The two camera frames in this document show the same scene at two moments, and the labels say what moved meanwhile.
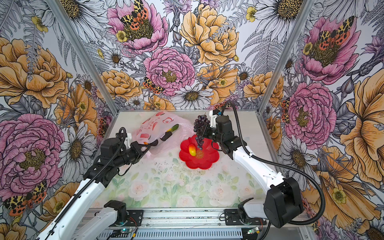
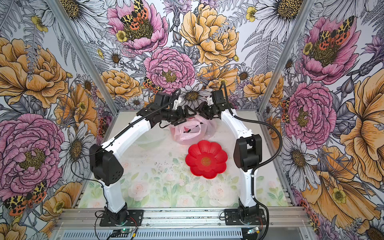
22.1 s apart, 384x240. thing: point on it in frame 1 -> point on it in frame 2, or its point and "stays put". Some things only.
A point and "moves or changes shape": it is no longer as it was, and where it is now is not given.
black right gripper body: x=212 y=133 -> x=208 y=111
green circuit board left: x=124 y=230 stays put
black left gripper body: x=132 y=155 -> x=175 y=115
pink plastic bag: x=162 y=130 moves or changes shape
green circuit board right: x=254 y=230 stays put
